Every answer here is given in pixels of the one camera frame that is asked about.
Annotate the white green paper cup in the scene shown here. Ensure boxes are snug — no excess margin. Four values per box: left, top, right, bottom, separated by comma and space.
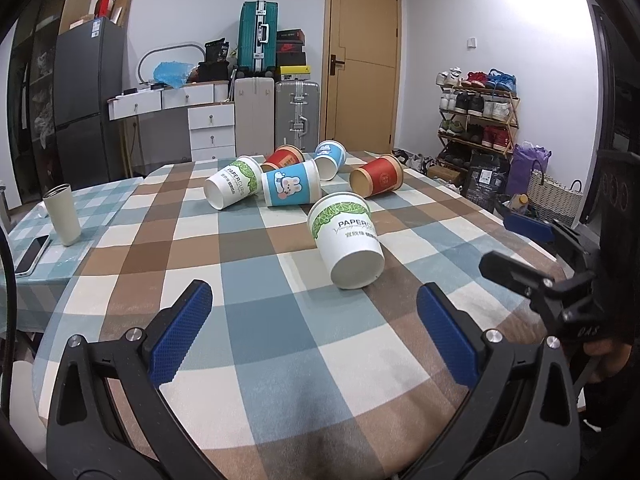
203, 156, 262, 210
307, 192, 385, 289

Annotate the red gold paper cup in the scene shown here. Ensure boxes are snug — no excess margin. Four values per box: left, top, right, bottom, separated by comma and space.
349, 154, 404, 198

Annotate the blue white paper cup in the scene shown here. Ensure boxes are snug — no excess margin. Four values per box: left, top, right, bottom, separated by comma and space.
314, 140, 346, 181

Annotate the blue rabbit paper cup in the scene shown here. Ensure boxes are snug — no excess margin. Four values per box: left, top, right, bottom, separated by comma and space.
262, 159, 321, 207

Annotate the red cup behind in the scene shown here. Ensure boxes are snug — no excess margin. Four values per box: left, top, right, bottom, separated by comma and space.
260, 144, 305, 172

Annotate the person's right hand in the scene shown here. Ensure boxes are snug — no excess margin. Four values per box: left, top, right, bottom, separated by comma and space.
584, 338, 639, 388

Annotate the woven basket bag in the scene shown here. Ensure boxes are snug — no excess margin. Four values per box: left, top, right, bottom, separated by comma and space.
527, 160, 582, 226

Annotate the purple bag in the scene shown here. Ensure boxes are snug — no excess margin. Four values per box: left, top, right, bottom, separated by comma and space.
506, 141, 552, 196

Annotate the black printed bag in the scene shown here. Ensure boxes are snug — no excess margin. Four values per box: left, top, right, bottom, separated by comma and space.
462, 152, 510, 212

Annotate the light blue checkered cloth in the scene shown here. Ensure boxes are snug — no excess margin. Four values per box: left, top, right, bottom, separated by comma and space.
0, 176, 147, 336

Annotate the shoe rack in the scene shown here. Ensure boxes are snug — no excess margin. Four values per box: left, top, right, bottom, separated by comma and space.
435, 67, 521, 172

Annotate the smartphone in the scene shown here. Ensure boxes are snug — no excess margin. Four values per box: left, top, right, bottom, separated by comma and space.
15, 235, 51, 276

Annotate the checkered tablecloth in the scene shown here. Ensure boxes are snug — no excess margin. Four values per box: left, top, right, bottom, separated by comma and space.
32, 162, 563, 479

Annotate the white tumbler mug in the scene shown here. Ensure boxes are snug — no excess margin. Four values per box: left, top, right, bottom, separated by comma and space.
43, 183, 81, 247

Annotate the wooden door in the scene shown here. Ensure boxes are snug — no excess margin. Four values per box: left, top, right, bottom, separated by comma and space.
321, 0, 401, 154

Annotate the silver suitcase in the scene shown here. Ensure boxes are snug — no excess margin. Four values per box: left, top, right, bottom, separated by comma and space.
274, 80, 320, 153

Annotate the white drawer desk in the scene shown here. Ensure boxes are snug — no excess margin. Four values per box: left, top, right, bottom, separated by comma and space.
107, 81, 235, 176

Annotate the stack of shoe boxes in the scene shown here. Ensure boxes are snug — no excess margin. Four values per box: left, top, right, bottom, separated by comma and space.
277, 28, 311, 80

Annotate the beige suitcase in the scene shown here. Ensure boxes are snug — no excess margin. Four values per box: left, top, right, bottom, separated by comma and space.
234, 77, 274, 156

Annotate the blue plastic bag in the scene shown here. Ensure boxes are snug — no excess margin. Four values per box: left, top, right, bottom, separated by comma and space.
153, 61, 195, 88

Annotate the black refrigerator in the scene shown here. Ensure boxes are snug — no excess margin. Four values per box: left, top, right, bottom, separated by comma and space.
53, 18, 125, 190

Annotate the teal suitcase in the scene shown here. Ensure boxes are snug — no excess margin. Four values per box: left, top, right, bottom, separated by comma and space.
236, 0, 279, 77

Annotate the dark glass cabinet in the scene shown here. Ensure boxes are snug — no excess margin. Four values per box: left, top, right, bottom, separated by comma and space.
6, 0, 91, 203

